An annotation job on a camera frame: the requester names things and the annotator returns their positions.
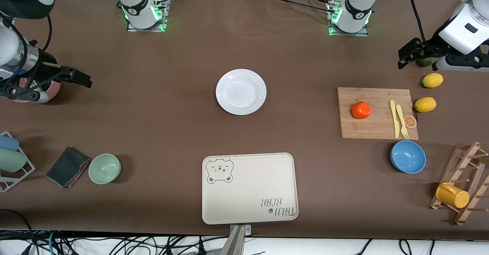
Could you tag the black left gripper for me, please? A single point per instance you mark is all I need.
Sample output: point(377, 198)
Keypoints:
point(430, 46)

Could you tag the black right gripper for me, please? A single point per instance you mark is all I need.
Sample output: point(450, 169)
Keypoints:
point(49, 71)

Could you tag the orange fruit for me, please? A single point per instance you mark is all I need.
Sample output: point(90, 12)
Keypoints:
point(361, 110)

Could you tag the white round plate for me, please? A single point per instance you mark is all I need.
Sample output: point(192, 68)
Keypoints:
point(240, 92)

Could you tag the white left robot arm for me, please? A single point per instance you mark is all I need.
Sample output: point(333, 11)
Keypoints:
point(357, 3)

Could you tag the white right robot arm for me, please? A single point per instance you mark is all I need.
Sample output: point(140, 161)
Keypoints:
point(133, 7)

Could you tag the pink bowl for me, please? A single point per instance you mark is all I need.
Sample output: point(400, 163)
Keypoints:
point(55, 89)

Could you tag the yellow lemon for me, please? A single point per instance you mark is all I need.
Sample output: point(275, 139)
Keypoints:
point(425, 104)
point(432, 80)

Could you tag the yellow plastic fork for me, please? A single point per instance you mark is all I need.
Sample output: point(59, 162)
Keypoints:
point(400, 115)

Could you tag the yellow plastic knife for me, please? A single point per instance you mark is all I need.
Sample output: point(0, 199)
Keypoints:
point(394, 117)

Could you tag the toy orange slice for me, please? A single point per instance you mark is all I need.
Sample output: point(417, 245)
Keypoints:
point(410, 121)

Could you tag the wooden cutting board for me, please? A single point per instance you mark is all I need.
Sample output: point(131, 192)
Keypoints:
point(370, 125)

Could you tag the dark grey folded cloth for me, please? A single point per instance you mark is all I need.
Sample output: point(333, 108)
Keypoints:
point(67, 166)

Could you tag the pale green bowl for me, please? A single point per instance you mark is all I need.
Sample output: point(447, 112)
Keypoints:
point(104, 168)

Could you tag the blue cup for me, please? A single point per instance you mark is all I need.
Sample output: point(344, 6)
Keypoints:
point(8, 143)

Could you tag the blue bowl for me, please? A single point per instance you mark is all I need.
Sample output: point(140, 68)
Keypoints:
point(408, 157)

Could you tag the pale green cup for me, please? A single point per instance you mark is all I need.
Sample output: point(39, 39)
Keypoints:
point(11, 160)

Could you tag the yellow mug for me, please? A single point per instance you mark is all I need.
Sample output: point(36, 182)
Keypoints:
point(452, 196)

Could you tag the wooden mug rack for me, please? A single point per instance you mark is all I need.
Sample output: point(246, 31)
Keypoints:
point(468, 209)

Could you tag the beige tray with bear print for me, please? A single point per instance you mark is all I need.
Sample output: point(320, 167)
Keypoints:
point(248, 190)

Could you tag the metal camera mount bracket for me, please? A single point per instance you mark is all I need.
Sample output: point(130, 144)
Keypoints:
point(235, 243)

